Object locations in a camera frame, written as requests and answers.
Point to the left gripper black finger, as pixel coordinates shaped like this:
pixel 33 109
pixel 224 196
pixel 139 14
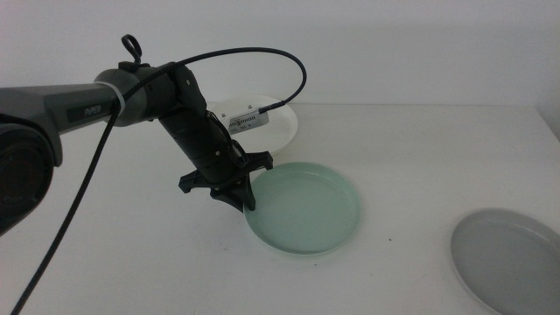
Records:
pixel 229 193
pixel 248 194

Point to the white shallow bowl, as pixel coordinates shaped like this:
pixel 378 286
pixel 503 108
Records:
pixel 280 127

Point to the grey shallow bowl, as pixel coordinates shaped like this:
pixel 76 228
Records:
pixel 512 262

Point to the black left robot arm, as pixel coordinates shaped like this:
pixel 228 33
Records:
pixel 79 105

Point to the green shallow bowl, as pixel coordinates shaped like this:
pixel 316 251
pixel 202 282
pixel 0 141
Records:
pixel 306 210

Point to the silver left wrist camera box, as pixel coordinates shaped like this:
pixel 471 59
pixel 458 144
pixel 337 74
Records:
pixel 247 122

